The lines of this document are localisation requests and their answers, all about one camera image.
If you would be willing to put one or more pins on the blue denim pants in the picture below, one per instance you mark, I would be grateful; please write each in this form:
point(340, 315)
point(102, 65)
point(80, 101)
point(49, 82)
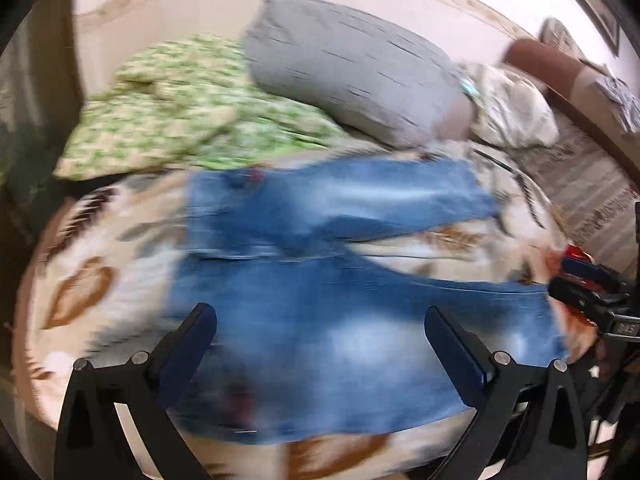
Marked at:
point(325, 300)

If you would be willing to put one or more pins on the leaf print blanket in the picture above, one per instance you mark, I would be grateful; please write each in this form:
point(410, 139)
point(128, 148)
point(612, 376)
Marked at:
point(125, 240)

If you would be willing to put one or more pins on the green floral cloth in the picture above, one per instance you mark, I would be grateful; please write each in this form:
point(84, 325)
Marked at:
point(200, 105)

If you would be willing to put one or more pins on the striped bed sheet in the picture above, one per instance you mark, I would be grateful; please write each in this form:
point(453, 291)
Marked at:
point(590, 185)

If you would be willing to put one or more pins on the dark framed picture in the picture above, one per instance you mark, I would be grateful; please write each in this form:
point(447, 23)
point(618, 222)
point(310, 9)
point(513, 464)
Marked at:
point(590, 0)

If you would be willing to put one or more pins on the grey quilted pillow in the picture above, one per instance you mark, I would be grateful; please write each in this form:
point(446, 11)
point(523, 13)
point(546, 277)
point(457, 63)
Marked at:
point(350, 75)

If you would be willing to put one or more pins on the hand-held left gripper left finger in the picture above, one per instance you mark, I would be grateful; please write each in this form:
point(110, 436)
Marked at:
point(187, 355)

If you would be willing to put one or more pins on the white crumpled cloth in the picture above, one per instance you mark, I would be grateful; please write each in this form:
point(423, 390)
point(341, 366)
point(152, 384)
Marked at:
point(515, 110)

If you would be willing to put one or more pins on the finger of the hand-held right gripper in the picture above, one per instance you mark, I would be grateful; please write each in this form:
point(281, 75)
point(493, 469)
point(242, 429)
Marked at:
point(575, 297)
point(580, 267)

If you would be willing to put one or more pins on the patterned cloth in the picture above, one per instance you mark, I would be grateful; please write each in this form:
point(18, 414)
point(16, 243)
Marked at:
point(617, 97)

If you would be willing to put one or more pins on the red glass bowl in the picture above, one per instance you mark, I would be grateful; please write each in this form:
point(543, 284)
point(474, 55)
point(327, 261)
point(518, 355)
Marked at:
point(576, 251)

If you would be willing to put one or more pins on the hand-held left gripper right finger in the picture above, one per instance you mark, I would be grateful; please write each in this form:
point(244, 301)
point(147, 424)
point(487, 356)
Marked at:
point(465, 365)

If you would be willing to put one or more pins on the small teal item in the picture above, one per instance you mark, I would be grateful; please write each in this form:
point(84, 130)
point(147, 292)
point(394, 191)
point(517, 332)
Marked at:
point(471, 88)

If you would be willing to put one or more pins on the black pen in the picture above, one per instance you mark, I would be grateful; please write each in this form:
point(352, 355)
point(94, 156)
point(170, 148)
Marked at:
point(500, 162)

